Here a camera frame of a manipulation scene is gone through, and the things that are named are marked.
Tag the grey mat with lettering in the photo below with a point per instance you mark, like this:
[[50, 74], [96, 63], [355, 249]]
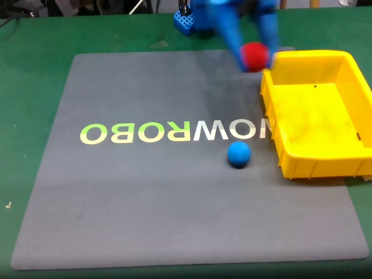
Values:
[[145, 203]]

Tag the blue ball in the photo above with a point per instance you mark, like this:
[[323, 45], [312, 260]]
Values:
[[239, 154]]

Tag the red ball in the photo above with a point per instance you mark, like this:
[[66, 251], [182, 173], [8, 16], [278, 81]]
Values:
[[255, 55]]

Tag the white rod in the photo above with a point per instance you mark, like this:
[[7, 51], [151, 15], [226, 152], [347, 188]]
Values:
[[136, 7]]

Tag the small white scrap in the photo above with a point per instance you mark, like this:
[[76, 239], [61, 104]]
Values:
[[8, 205]]

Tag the yellow plastic bin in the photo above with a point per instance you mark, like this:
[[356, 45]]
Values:
[[314, 116]]

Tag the wooden leg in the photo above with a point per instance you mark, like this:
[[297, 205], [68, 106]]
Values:
[[314, 3], [283, 3]]

